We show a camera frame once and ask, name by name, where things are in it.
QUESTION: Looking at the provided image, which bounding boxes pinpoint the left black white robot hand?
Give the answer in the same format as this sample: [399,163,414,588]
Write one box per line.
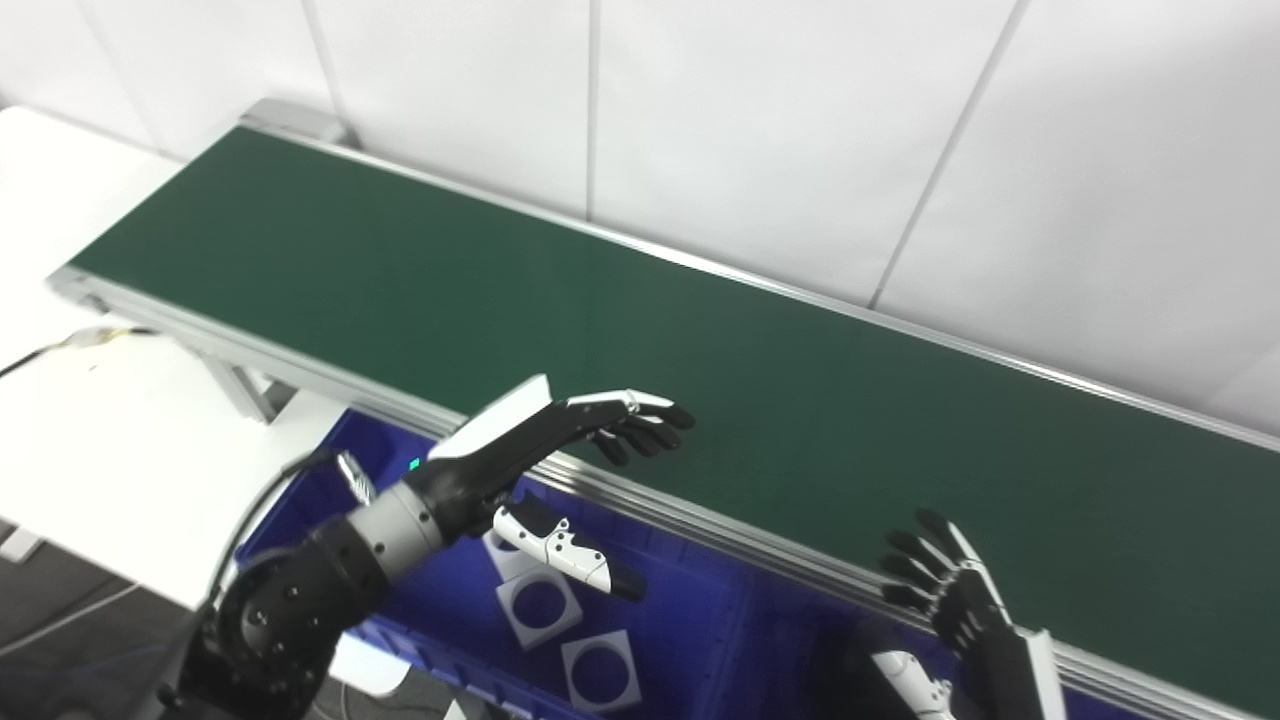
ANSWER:
[405,375,697,603]

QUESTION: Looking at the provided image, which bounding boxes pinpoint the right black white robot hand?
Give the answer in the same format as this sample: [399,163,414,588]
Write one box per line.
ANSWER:
[870,510,1071,720]

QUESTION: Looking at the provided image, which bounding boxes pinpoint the blue plastic bin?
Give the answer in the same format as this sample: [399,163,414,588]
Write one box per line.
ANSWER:
[235,408,841,720]
[800,590,1191,720]

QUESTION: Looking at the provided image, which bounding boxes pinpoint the green conveyor belt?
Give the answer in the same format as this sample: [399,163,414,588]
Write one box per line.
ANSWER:
[45,110,1280,720]
[70,125,1280,716]

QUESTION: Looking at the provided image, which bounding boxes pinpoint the aluminium conveyor leg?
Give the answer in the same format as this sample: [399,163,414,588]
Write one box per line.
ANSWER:
[195,345,299,424]

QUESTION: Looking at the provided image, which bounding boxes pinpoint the grey conveyor end housing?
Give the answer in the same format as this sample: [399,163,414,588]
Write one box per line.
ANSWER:
[240,98,359,149]

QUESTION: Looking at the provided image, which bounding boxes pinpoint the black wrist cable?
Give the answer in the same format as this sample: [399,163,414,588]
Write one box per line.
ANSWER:
[205,450,378,621]

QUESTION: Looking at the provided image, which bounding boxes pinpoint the thin cable with white connector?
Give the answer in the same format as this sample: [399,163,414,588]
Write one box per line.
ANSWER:
[0,324,161,381]

